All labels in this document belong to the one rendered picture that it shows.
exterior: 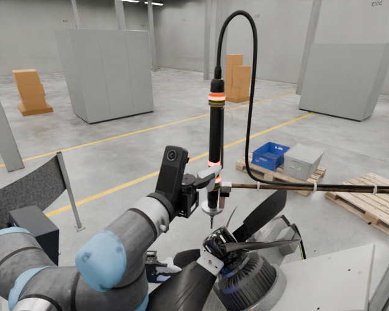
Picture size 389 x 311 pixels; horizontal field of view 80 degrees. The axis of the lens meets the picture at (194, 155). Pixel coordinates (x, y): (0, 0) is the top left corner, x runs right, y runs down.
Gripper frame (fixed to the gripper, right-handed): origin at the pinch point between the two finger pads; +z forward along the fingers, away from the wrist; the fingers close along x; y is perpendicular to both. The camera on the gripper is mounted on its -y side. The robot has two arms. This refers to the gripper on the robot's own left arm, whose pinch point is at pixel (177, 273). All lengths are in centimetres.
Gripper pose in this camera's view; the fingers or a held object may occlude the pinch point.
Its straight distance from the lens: 94.4
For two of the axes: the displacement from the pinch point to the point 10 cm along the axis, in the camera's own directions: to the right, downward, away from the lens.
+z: 10.0, 0.2, -0.2
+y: 0.3, -3.3, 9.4
